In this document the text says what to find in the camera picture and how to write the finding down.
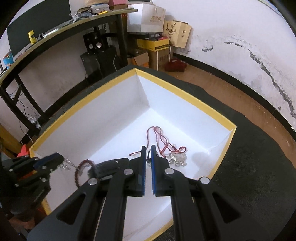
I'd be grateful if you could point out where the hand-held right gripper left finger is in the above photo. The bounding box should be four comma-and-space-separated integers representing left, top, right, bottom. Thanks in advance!
27, 146, 147, 241

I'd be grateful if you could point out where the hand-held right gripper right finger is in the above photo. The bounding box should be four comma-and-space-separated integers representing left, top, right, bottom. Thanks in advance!
150, 145, 275, 241

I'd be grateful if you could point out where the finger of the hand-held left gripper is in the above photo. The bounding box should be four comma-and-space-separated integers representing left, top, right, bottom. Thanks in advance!
38, 152, 64, 165
35, 160, 63, 173

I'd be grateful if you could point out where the silver chain bracelet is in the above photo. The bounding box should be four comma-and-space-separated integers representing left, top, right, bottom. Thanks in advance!
59, 158, 77, 171

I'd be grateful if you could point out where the red cord silver pendant necklace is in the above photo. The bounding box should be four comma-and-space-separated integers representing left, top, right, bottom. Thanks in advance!
129, 126, 188, 168

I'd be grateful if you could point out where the red bead bracelet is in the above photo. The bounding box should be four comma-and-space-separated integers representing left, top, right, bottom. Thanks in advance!
74, 160, 96, 187

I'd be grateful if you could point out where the black wristwatch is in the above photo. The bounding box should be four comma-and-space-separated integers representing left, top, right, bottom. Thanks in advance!
88, 158, 129, 181

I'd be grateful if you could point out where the yellow cardboard box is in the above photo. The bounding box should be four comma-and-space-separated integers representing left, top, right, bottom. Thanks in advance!
30, 67, 237, 241

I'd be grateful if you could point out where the black patterned mat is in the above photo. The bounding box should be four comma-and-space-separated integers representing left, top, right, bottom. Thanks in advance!
111, 65, 296, 241

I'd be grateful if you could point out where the black computer tower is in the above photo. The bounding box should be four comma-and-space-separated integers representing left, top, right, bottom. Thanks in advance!
80, 46, 119, 80

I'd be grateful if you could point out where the colourful printed cup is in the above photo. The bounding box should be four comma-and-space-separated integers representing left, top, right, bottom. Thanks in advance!
3, 50, 15, 69

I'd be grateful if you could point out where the red cloth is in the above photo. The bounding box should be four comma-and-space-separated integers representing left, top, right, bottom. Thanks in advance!
165, 59, 186, 73

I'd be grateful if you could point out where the open cardboard box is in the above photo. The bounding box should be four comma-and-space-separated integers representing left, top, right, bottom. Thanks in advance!
128, 51, 149, 68

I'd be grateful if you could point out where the closed cardboard box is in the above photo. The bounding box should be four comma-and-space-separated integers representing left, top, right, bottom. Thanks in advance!
148, 46, 173, 70

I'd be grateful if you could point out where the black speaker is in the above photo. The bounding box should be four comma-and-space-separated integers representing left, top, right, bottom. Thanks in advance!
83, 32, 104, 55

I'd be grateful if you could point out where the dark desk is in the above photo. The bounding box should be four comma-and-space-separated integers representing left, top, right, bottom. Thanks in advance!
0, 8, 138, 139

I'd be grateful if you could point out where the yellow and black box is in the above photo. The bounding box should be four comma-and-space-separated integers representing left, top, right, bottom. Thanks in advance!
136, 37, 170, 51

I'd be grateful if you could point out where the black monitor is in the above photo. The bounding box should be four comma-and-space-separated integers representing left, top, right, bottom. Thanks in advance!
7, 0, 71, 57

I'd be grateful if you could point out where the brown paper bag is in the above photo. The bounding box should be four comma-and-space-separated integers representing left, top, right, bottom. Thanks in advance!
163, 20, 192, 48

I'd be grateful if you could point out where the white paper bag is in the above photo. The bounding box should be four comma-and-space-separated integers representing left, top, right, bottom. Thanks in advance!
127, 3, 166, 33

